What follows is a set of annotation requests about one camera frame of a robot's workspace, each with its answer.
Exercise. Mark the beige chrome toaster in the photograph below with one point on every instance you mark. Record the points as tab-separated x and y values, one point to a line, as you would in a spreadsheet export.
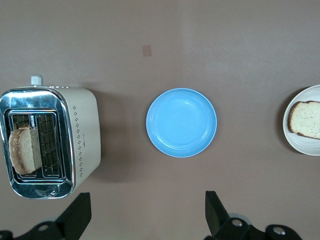
82	130

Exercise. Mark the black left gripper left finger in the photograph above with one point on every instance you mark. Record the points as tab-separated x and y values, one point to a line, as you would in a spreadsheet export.
75	217

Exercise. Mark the beige plate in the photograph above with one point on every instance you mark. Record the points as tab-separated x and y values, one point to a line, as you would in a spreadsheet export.
300	147

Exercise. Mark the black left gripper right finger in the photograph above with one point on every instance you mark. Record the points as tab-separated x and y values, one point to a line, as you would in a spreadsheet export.
217	215

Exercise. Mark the brown tape patch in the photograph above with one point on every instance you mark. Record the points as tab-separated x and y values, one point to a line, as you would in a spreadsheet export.
146	50

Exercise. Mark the blue plate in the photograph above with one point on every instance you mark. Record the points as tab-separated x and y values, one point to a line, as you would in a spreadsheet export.
181	122

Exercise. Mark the bread slice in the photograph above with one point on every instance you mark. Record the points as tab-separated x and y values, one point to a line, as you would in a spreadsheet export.
307	120
22	150

